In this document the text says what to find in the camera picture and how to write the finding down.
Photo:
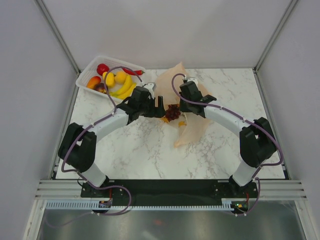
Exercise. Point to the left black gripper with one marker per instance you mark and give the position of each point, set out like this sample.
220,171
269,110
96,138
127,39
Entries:
158,112

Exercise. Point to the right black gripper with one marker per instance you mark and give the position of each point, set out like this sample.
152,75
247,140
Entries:
183,108

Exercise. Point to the fake dark red grapes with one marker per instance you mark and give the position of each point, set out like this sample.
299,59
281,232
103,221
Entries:
172,113

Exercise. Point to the peach banana-print plastic bag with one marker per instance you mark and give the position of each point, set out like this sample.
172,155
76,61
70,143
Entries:
190,127

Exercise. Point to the fake orange pineapple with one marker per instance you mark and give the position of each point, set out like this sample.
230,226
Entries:
165,119

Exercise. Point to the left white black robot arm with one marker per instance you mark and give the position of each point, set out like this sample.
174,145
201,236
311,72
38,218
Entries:
78,147

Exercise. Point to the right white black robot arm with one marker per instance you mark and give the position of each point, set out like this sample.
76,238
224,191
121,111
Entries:
256,139

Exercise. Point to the fake yellow banana bunch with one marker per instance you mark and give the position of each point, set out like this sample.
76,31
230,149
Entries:
126,90

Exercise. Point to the fake red chili pepper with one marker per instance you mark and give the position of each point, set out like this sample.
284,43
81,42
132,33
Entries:
133,72

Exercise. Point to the fake orange fruit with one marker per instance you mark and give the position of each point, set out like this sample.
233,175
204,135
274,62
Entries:
120,77

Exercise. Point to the fake yellow lemon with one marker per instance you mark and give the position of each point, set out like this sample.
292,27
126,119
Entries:
109,79

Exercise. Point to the fake orange mango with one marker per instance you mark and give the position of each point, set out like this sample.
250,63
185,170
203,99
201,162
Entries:
95,80

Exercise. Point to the white plastic fruit basket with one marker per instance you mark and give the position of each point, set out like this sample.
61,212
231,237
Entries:
90,71

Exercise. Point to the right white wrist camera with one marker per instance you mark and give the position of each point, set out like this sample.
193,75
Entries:
191,79

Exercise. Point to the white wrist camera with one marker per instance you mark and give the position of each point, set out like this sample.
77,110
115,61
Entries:
191,79
151,87

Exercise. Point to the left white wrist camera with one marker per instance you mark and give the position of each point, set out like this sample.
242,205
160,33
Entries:
151,87

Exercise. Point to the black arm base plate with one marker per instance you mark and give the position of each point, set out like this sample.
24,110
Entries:
183,191

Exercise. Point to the white slotted cable duct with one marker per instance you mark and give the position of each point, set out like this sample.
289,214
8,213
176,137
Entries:
106,204

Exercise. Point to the aluminium frame rail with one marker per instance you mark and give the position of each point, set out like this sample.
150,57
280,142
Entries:
271,190

